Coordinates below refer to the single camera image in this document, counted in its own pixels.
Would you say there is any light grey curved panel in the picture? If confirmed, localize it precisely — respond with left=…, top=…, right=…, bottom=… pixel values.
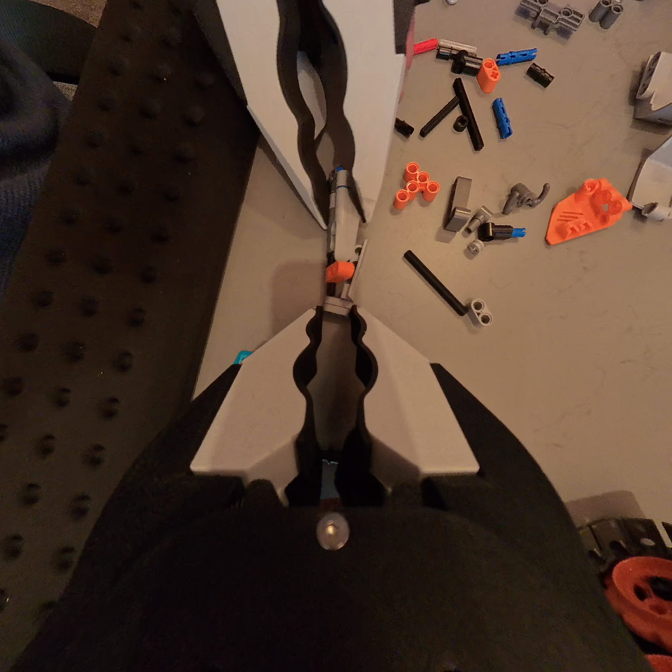
left=634, top=51, right=672, bottom=126
left=626, top=135, right=672, bottom=222

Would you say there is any black chair armrest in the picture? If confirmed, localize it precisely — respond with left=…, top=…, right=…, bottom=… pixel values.
left=0, top=2, right=99, bottom=79

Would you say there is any grey tracked toy robot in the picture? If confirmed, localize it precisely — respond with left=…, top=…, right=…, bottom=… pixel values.
left=574, top=517, right=672, bottom=672

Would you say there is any orange T-shaped connector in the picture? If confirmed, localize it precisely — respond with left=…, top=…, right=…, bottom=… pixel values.
left=394, top=161, right=441, bottom=211

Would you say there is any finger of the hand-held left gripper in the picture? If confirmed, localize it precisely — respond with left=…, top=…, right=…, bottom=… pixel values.
left=316, top=0, right=408, bottom=223
left=217, top=0, right=331, bottom=231

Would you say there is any orange two-hole connector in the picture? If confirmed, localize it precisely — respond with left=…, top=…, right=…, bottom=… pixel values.
left=476, top=57, right=502, bottom=95

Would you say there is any dark grey hook piece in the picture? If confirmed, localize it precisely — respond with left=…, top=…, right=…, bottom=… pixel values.
left=502, top=182, right=551, bottom=215

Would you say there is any dark grey angled beam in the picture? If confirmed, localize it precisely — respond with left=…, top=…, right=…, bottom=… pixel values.
left=444, top=176, right=474, bottom=232

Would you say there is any grey pin connector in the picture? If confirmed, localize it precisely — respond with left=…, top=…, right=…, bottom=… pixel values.
left=464, top=205, right=495, bottom=235

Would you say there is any black medium axle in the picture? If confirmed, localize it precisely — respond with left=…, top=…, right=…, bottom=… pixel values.
left=419, top=95, right=462, bottom=139

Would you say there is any dark grey connector cluster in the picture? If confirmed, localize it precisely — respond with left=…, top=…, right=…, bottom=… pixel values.
left=516, top=0, right=585, bottom=39

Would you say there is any grey toy actuator assembly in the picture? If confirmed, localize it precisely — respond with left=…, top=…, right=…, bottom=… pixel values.
left=321, top=164, right=369, bottom=317

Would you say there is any black connector with blue pin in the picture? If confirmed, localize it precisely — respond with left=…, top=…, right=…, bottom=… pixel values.
left=478, top=223, right=526, bottom=243

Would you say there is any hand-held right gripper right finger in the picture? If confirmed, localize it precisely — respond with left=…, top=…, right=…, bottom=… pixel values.
left=350, top=306, right=481, bottom=485

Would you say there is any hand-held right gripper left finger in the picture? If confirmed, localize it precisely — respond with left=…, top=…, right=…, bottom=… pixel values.
left=189, top=307, right=323, bottom=483

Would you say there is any grey and black connector assembly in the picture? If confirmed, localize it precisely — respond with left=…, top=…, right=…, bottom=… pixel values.
left=435, top=39, right=484, bottom=75

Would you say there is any black studded foam mat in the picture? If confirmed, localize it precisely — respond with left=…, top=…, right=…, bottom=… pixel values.
left=0, top=0, right=259, bottom=672

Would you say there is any dark grey double connector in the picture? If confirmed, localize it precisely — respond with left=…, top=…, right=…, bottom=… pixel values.
left=588, top=0, right=625, bottom=29

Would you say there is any orange angled panel piece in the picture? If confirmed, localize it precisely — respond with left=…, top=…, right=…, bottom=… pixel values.
left=545, top=177, right=634, bottom=246

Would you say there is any black long axle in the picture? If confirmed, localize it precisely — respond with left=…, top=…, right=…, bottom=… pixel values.
left=403, top=250, right=468, bottom=317
left=453, top=77, right=485, bottom=152

